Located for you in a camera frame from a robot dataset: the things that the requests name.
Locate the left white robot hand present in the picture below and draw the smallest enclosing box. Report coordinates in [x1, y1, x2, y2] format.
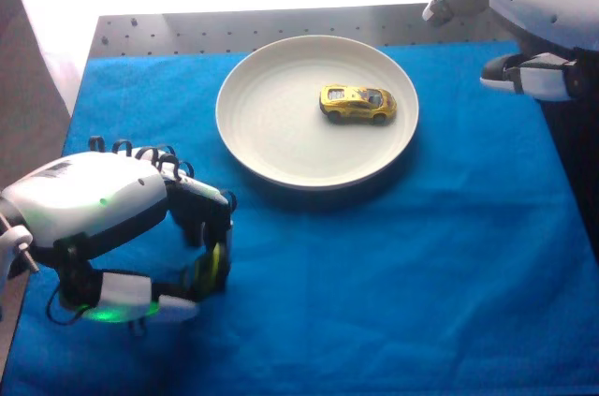
[0, 135, 238, 337]

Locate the green toy car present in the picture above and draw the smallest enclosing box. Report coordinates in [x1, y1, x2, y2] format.
[193, 242, 224, 297]

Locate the yellow toy car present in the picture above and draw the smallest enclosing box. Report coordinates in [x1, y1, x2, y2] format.
[318, 83, 399, 126]

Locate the white round plate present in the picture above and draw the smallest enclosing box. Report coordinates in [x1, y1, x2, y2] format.
[214, 34, 420, 190]

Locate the blue table cloth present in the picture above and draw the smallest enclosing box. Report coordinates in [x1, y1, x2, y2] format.
[0, 38, 599, 396]

